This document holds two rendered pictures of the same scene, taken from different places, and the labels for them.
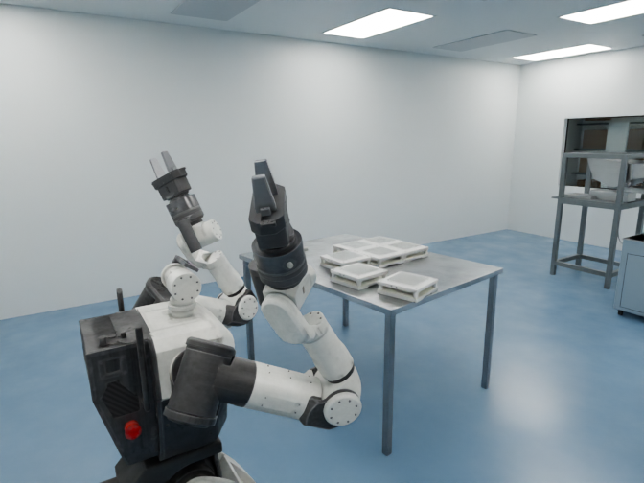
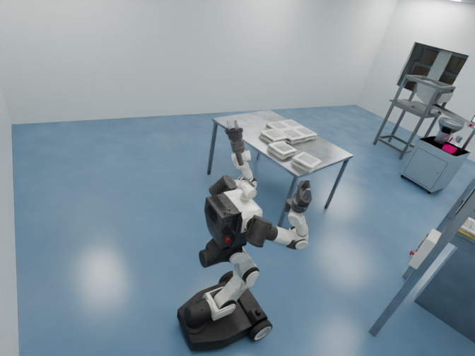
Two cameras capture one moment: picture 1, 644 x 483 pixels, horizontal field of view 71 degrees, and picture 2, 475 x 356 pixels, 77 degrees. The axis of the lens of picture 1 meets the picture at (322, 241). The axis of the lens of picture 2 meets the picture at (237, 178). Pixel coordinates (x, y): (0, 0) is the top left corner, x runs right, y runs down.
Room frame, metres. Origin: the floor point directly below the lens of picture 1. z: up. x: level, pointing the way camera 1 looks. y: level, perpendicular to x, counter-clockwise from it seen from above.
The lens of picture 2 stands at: (-0.45, 0.55, 2.38)
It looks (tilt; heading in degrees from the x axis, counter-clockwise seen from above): 33 degrees down; 354
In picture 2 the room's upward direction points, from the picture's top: 12 degrees clockwise
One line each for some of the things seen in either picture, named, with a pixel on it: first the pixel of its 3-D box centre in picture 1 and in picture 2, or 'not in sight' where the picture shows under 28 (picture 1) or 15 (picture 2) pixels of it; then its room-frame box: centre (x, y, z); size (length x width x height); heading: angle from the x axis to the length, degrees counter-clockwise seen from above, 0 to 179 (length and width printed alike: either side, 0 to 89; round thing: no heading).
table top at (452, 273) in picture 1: (361, 263); (280, 137); (3.03, -0.28, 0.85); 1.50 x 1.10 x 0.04; 40
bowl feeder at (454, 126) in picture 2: not in sight; (449, 133); (4.06, -3.25, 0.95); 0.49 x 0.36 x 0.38; 32
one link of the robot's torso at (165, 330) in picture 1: (161, 373); (232, 218); (0.95, 0.38, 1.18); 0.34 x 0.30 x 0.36; 31
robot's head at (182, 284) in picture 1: (180, 287); (247, 191); (0.97, 0.32, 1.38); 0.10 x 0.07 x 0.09; 31
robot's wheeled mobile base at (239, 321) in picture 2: not in sight; (220, 308); (0.99, 0.30, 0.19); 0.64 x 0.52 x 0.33; 121
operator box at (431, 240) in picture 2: not in sight; (424, 248); (1.04, -1.02, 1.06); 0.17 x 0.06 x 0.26; 136
